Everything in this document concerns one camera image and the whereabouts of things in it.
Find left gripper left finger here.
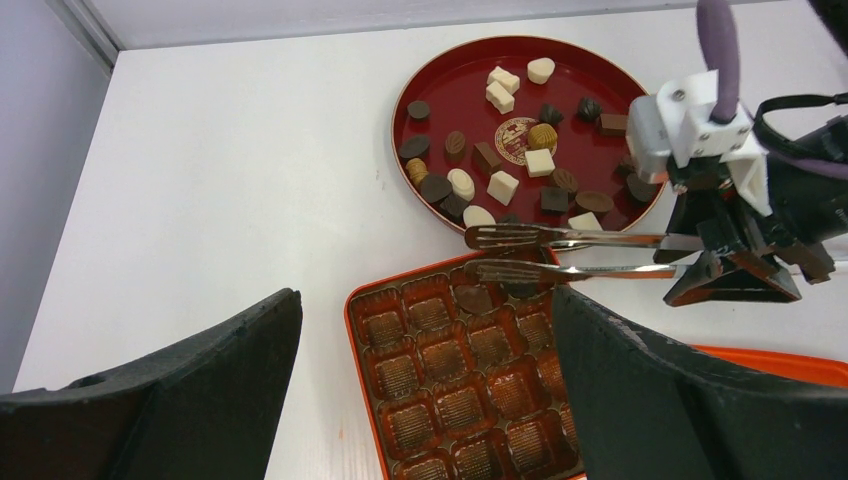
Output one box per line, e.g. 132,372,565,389
1,288,303,479

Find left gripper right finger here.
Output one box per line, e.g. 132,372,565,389
552,286,847,479

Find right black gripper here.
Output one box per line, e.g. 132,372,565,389
663,168,836,307

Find dark round chocolate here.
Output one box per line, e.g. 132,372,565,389
501,282,550,300

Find orange chocolate box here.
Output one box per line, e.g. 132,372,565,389
345,257,585,479

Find metal tongs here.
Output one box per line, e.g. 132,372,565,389
464,223,704,284

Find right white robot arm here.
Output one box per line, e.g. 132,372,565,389
626,1,847,306

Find white cube chocolate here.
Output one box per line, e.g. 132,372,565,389
524,148,556,178
487,170,520,206

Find gold round chocolate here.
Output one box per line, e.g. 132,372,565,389
527,123,558,152

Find white cube chocolate lower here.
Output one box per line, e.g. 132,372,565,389
487,170,520,206

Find white heart chocolate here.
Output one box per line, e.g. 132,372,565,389
526,57,556,85

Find white block chocolate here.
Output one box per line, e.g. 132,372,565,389
485,81,515,114

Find white oval chocolate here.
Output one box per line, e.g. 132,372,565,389
447,168,475,202

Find white square chocolate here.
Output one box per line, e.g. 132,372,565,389
487,66,520,95

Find orange box lid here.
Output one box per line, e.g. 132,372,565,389
695,345,847,389

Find round red tray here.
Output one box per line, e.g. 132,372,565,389
389,36,662,231

